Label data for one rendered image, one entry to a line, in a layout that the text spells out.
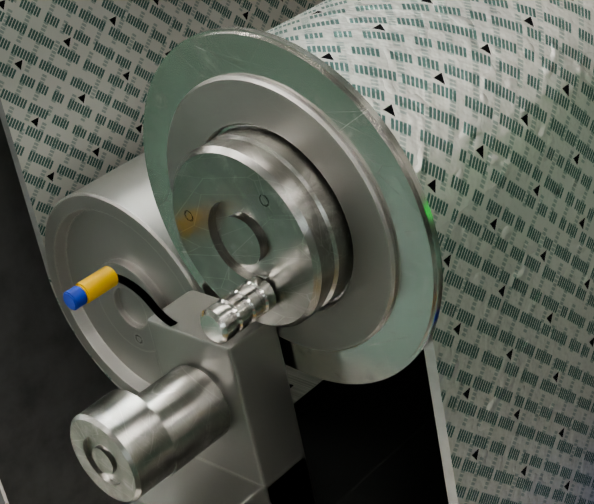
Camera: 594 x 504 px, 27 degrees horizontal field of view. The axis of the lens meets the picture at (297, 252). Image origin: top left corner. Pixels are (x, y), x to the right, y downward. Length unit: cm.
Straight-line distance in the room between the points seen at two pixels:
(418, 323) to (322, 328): 5
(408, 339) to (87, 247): 20
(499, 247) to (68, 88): 24
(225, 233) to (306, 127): 6
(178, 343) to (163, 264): 6
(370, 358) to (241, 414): 6
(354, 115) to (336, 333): 10
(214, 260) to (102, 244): 12
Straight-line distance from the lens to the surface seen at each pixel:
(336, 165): 43
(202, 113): 47
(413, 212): 42
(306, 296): 45
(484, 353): 49
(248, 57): 45
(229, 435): 52
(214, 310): 45
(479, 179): 46
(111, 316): 61
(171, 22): 66
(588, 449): 58
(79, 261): 62
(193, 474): 54
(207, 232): 47
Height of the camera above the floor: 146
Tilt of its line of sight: 28 degrees down
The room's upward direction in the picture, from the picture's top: 12 degrees counter-clockwise
